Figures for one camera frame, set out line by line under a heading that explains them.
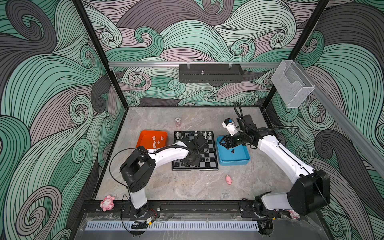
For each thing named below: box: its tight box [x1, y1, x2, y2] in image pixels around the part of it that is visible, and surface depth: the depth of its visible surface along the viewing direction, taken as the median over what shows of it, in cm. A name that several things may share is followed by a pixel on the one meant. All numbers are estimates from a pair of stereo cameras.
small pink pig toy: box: [225, 175, 233, 185], surface depth 83 cm
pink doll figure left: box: [100, 195, 115, 212], surface depth 74 cm
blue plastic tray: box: [216, 136, 251, 166], surface depth 92 cm
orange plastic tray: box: [136, 130, 168, 150], surface depth 102 cm
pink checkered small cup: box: [175, 117, 181, 127], surface depth 106 cm
